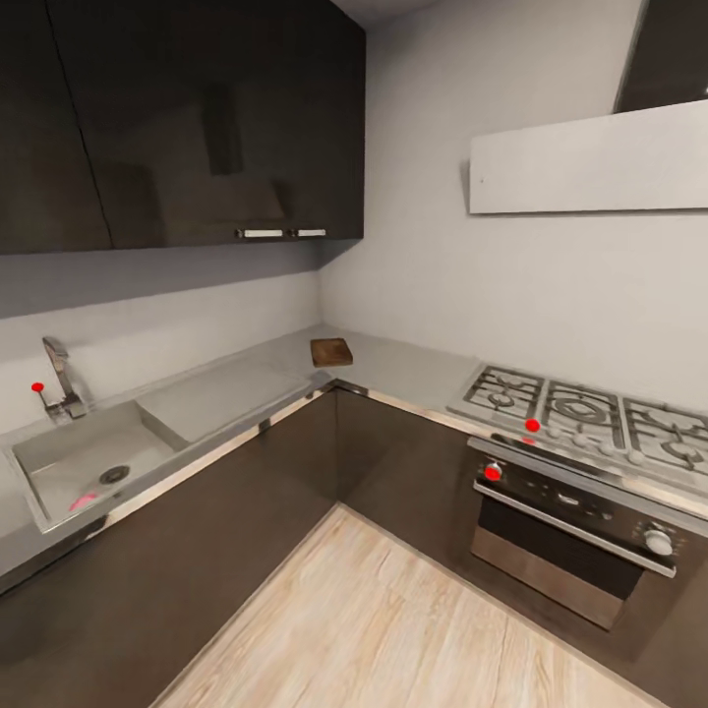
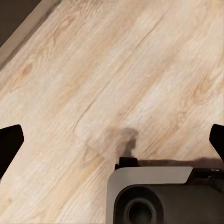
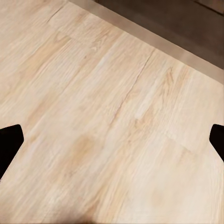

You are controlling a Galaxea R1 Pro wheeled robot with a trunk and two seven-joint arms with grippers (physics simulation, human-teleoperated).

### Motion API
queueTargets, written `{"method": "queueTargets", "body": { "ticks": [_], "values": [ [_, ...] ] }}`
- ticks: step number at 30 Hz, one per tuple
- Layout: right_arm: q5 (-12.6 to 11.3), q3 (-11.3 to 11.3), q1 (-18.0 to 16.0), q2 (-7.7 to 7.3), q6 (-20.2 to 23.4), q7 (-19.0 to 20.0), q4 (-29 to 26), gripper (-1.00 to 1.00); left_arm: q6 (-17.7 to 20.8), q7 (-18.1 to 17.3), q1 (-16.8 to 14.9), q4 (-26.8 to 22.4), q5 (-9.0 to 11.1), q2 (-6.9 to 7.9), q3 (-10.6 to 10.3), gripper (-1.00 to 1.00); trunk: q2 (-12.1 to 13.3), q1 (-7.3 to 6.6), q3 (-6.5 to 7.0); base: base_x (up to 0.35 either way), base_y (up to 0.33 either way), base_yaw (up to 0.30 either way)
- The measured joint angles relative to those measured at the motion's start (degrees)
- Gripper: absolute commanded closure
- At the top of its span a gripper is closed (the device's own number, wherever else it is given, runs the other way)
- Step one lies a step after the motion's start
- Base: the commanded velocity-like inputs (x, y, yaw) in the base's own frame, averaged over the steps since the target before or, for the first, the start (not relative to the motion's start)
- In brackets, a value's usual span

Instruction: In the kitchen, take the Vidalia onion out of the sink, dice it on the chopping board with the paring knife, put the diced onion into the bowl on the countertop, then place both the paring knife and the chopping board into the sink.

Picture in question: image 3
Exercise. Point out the oven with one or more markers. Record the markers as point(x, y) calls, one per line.
point(206, 16)

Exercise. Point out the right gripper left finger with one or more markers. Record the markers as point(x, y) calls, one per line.
point(11, 139)

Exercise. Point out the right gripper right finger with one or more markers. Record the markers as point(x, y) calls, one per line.
point(217, 139)

